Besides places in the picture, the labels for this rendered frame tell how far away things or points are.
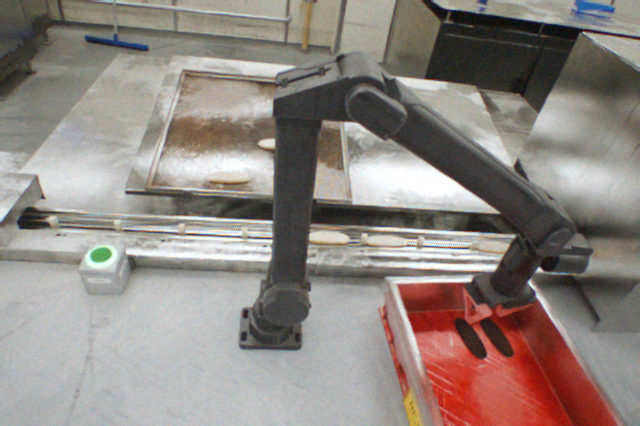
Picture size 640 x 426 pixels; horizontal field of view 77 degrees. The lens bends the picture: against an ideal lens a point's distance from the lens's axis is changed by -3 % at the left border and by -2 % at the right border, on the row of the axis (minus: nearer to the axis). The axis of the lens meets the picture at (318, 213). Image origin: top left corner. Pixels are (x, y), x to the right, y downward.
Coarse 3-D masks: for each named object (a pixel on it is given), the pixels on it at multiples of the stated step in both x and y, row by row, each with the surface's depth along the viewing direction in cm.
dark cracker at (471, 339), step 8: (456, 320) 87; (464, 320) 87; (464, 328) 85; (472, 328) 86; (464, 336) 84; (472, 336) 84; (472, 344) 83; (480, 344) 83; (472, 352) 82; (480, 352) 82
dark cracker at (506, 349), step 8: (480, 320) 88; (488, 320) 88; (488, 328) 86; (496, 328) 86; (488, 336) 85; (496, 336) 85; (504, 336) 85; (496, 344) 84; (504, 344) 83; (504, 352) 82; (512, 352) 83
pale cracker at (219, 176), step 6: (210, 174) 103; (216, 174) 102; (222, 174) 102; (228, 174) 103; (234, 174) 103; (240, 174) 103; (246, 174) 104; (216, 180) 102; (222, 180) 102; (228, 180) 102; (234, 180) 102; (240, 180) 102; (246, 180) 103
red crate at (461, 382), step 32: (384, 320) 84; (416, 320) 87; (448, 320) 88; (512, 320) 90; (448, 352) 82; (448, 384) 76; (480, 384) 77; (512, 384) 78; (544, 384) 79; (448, 416) 72; (480, 416) 72; (512, 416) 73; (544, 416) 74
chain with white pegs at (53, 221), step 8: (24, 224) 91; (32, 224) 91; (56, 224) 90; (120, 224) 91; (184, 224) 93; (152, 232) 94; (160, 232) 94; (168, 232) 94; (176, 232) 95; (184, 232) 93; (360, 240) 99; (424, 240) 99; (456, 248) 103; (464, 248) 103; (472, 248) 102
